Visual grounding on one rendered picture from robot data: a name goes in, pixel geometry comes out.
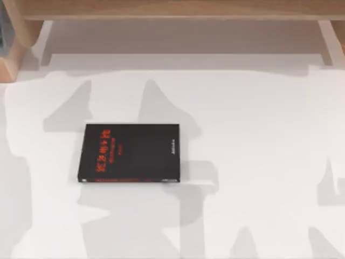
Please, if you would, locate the black book with red lettering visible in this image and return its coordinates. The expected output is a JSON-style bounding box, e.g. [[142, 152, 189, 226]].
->
[[77, 123, 181, 185]]

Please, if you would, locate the wooden shelf unit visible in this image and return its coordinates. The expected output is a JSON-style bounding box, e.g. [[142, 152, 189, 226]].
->
[[0, 0, 345, 83]]

